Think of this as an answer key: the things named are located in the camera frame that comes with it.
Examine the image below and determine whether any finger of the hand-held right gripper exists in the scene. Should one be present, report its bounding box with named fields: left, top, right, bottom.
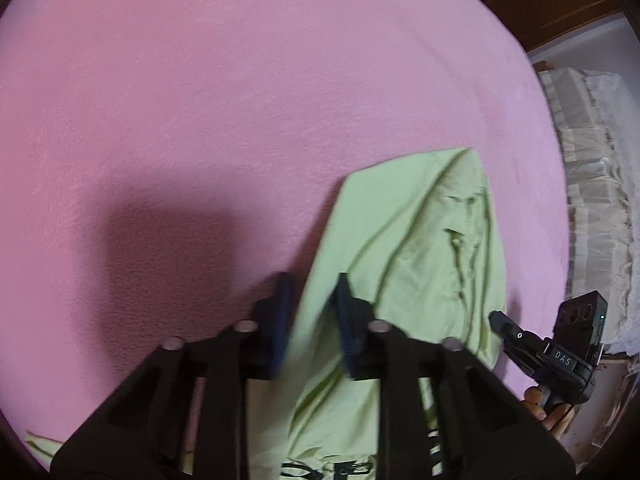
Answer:
left=489, top=310, right=547, bottom=362

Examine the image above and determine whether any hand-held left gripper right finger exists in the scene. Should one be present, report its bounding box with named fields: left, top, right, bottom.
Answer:
left=334, top=272, right=576, bottom=480

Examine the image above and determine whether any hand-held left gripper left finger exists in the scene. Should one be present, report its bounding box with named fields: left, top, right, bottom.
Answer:
left=50, top=272, right=297, bottom=480

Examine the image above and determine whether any green and black hooded jacket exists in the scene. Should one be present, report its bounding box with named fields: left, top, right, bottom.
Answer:
left=25, top=147, right=508, bottom=480

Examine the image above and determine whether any person's right hand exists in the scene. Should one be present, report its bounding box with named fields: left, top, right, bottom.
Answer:
left=522, top=386, right=577, bottom=433

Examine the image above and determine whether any white lace covered furniture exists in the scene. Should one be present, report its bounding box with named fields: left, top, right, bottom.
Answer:
left=532, top=60, right=640, bottom=356

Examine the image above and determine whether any pink bed blanket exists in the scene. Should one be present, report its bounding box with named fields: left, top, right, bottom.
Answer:
left=0, top=0, right=572, bottom=471

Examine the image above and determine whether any brown wooden door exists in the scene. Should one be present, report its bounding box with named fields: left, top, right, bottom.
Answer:
left=472, top=0, right=631, bottom=53

